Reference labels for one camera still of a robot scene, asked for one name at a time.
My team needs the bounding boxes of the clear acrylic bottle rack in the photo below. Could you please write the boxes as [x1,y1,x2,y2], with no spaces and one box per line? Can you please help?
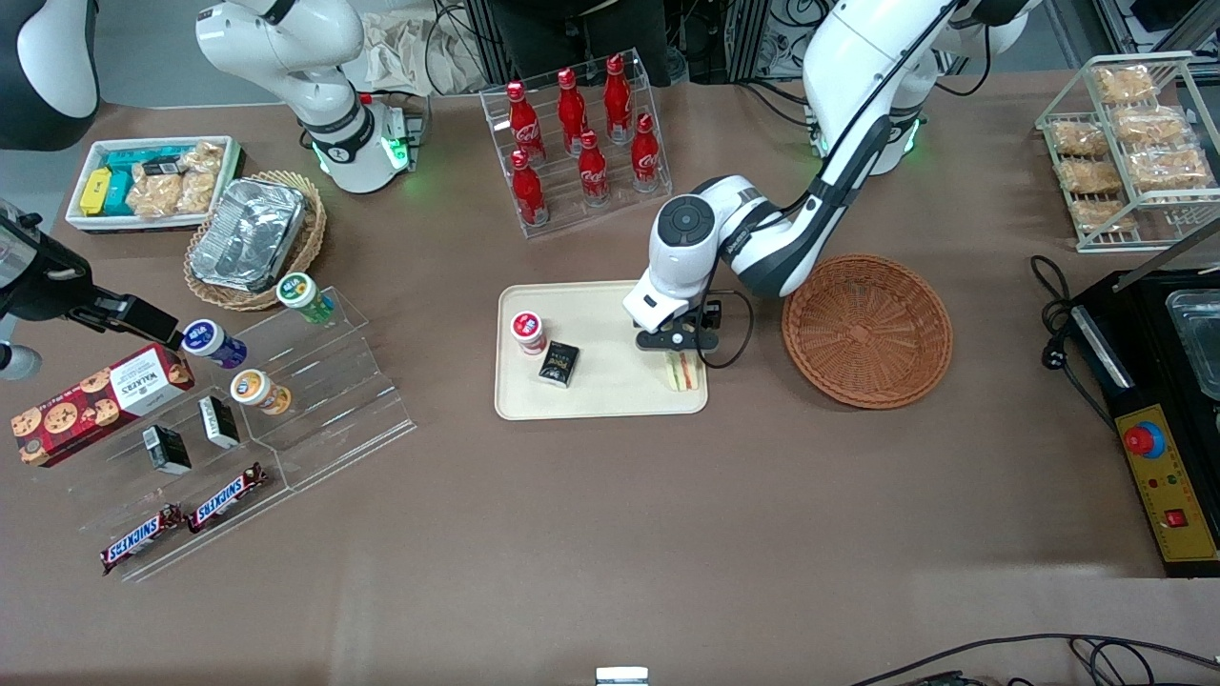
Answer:
[478,48,674,240]

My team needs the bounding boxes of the black floor cables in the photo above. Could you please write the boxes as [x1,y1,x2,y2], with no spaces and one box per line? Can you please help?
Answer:
[846,633,1220,686]

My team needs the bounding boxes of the white plastic crate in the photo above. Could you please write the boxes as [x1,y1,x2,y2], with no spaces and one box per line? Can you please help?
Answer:
[64,135,240,235]

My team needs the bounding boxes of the white arm base box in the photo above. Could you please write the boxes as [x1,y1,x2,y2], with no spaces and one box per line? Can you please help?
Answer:
[379,93,432,174]

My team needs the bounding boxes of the black camera cable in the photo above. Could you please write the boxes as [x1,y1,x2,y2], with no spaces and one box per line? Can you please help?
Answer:
[699,290,756,371]

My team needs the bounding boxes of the purple snack cup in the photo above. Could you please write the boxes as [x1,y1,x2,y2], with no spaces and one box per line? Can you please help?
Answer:
[180,319,250,372]

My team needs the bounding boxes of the black countertop appliance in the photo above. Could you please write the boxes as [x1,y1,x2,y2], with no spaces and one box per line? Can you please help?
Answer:
[1066,269,1220,441]

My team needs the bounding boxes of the Snickers chocolate bar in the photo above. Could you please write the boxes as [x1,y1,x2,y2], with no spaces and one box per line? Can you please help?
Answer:
[186,463,271,534]
[99,504,185,576]

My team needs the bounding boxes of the red lid snack cup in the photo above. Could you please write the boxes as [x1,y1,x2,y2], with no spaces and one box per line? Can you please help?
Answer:
[510,311,549,356]

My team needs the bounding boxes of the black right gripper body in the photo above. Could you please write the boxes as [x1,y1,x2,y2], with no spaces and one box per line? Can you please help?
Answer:
[0,198,93,325]

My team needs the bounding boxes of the light wicker basket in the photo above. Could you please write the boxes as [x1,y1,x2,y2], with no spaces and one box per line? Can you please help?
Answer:
[183,171,328,313]

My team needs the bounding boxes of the black power cable with plug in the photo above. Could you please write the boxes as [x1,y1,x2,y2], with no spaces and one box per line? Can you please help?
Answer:
[1029,254,1118,432]

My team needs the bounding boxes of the small black box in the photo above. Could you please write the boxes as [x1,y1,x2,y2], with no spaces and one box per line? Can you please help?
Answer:
[197,394,241,450]
[142,425,193,476]
[537,340,581,389]

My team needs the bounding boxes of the silver metal handle bar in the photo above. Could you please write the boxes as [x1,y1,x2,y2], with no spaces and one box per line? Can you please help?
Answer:
[1071,305,1136,391]

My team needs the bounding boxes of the clear acrylic stepped shelf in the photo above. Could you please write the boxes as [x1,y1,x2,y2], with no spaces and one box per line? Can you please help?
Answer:
[57,285,418,583]

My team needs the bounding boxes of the green lid snack cup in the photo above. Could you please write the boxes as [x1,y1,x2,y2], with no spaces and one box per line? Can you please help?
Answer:
[275,272,337,326]

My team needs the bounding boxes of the red cola bottle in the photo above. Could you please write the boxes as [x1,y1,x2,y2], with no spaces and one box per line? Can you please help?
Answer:
[505,80,545,163]
[509,149,550,228]
[557,67,590,151]
[603,53,635,142]
[578,130,612,208]
[630,113,662,193]

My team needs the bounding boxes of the orange snack cup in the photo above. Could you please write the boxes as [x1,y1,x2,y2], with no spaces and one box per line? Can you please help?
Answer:
[229,369,293,416]

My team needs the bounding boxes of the yellow control box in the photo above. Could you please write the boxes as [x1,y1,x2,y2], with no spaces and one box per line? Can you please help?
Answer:
[1113,404,1220,578]

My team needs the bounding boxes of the aluminium profile bar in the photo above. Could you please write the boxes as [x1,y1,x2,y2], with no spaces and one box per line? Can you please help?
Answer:
[1112,221,1220,293]

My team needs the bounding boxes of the white wire rack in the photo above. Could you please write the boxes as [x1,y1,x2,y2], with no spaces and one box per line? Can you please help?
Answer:
[1035,51,1220,254]

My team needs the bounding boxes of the brown wicker basket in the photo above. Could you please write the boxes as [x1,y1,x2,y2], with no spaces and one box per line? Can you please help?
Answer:
[782,252,954,411]

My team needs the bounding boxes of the red cookie box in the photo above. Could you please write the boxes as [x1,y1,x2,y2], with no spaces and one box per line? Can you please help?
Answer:
[10,344,195,469]

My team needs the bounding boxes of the grey rounded knob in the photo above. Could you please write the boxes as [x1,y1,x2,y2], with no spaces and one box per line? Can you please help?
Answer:
[0,342,45,383]

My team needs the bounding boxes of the aluminium foil tray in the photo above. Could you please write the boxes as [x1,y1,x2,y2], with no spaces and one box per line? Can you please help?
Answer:
[190,177,307,293]

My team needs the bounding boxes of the teal small box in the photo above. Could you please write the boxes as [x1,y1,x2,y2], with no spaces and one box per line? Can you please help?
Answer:
[103,147,184,217]

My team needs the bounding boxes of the cream plastic tray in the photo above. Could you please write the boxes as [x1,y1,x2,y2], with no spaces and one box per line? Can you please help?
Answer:
[494,280,710,421]

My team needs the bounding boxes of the clear bag of fried snacks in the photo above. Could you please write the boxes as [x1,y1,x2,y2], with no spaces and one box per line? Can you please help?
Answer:
[1069,196,1141,235]
[1128,146,1214,192]
[1058,157,1125,195]
[127,164,184,218]
[1090,64,1160,105]
[1048,119,1112,159]
[179,141,226,215]
[1112,106,1185,147]

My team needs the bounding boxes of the beige crumpled bag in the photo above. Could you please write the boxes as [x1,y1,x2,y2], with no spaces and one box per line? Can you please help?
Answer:
[360,8,489,98]

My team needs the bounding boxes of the clear glass dish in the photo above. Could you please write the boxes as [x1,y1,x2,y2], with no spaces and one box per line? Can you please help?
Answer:
[1164,288,1220,402]

